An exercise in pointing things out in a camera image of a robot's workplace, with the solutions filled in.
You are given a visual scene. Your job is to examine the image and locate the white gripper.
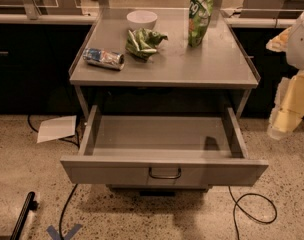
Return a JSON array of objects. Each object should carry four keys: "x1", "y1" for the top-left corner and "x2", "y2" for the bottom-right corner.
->
[{"x1": 266, "y1": 12, "x2": 304, "y2": 140}]

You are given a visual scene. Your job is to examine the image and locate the green jalapeno chip bag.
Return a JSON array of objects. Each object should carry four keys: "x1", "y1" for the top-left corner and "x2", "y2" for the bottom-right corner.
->
[{"x1": 125, "y1": 28, "x2": 168, "y2": 61}]

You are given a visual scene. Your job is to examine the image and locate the tall green chip bag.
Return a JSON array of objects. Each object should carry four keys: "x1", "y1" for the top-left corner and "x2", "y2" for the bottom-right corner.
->
[{"x1": 188, "y1": 0, "x2": 213, "y2": 47}]

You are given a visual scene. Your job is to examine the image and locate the open grey top drawer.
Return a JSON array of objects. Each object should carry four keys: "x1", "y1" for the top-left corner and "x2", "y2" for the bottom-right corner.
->
[{"x1": 60, "y1": 107, "x2": 268, "y2": 189}]

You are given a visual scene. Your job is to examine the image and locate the grey metal cabinet table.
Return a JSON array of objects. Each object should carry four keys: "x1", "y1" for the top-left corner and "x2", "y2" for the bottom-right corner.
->
[{"x1": 68, "y1": 7, "x2": 262, "y2": 192}]

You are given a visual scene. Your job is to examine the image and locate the white bowl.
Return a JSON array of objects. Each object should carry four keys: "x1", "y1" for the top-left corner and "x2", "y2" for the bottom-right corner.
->
[{"x1": 126, "y1": 10, "x2": 158, "y2": 30}]

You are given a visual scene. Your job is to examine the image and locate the blue silver crushed can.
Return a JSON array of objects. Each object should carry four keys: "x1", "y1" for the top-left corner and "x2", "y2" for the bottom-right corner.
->
[{"x1": 82, "y1": 48, "x2": 125, "y2": 70}]

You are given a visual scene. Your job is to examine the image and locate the white paper sheet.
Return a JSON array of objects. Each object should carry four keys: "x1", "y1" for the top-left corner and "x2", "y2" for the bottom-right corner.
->
[{"x1": 37, "y1": 116, "x2": 76, "y2": 143}]

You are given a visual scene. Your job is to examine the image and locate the dark counter left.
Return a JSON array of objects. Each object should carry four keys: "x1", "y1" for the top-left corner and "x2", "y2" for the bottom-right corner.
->
[{"x1": 0, "y1": 23, "x2": 90, "y2": 114}]

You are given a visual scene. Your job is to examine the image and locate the blue tape cross mark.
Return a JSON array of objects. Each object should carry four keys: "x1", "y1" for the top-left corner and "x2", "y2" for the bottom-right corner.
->
[{"x1": 46, "y1": 223, "x2": 84, "y2": 240}]

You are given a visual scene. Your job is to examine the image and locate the black bar bottom left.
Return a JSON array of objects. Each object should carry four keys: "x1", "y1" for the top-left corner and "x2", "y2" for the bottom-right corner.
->
[{"x1": 10, "y1": 191, "x2": 38, "y2": 240}]

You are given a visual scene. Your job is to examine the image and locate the black cable right floor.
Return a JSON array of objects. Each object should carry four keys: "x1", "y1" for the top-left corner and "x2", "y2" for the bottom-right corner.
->
[{"x1": 227, "y1": 185, "x2": 279, "y2": 240}]

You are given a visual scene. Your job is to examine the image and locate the black cable floor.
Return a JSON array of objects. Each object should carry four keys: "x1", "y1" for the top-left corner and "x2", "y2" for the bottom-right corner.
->
[
  {"x1": 227, "y1": 185, "x2": 279, "y2": 240},
  {"x1": 27, "y1": 114, "x2": 81, "y2": 240}
]

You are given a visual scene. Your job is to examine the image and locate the black drawer handle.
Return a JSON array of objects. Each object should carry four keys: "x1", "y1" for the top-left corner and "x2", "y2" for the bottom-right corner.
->
[{"x1": 148, "y1": 167, "x2": 182, "y2": 180}]

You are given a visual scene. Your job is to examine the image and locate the black cable left floor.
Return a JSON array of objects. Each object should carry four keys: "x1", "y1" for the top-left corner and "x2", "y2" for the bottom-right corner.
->
[{"x1": 27, "y1": 114, "x2": 81, "y2": 240}]

